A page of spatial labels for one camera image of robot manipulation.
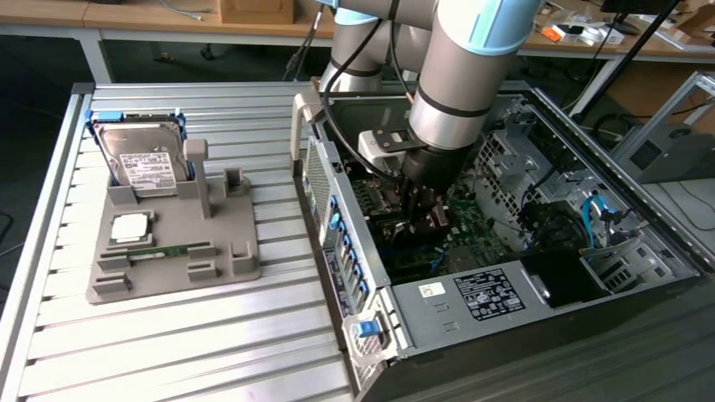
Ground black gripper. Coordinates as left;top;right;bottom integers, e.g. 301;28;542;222
397;144;475;229

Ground open PC case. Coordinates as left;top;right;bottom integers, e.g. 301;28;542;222
293;81;715;402

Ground green motherboard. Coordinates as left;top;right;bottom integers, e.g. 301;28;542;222
349;173;513;286

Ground grey power supply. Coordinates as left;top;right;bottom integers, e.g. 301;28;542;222
393;267;554;349

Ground orange white small box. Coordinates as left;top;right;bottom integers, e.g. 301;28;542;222
545;23;586;43

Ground grey cabinet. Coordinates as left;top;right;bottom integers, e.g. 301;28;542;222
611;123;715;185

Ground black stand pole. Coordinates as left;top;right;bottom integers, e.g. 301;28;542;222
569;0;686;125

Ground brown cardboard box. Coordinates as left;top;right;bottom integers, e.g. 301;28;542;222
217;0;297;25

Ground grey parts rack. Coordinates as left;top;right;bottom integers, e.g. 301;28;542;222
86;137;265;305

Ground green RAM stick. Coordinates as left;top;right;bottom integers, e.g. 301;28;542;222
103;245;210;260

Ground silver hard disk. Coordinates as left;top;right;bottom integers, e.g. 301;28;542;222
93;121;183;198

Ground black monitor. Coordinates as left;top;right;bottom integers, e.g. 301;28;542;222
601;0;681;35

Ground silver CPU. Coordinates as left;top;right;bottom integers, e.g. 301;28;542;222
110;214;151;244

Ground brown cardboard piece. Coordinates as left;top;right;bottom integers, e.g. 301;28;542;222
673;0;715;47

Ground blue disk carrier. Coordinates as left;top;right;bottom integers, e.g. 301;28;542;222
83;109;197;189

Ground wooden desk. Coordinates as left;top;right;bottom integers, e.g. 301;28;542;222
0;0;715;85

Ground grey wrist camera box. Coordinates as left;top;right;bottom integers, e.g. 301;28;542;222
357;129;430;173

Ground black camera cable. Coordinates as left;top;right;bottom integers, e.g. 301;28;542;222
321;12;407;182

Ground beige corner bracket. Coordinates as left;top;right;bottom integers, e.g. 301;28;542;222
293;93;326;162

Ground blue disk wire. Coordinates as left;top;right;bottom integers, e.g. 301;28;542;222
581;193;619;248

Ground black hanging cable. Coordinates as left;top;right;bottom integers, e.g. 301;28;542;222
282;0;337;81

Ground aluminium profile frame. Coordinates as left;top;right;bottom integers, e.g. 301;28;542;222
650;70;715;139

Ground grey thin cable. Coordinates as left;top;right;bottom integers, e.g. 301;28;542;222
158;0;219;21

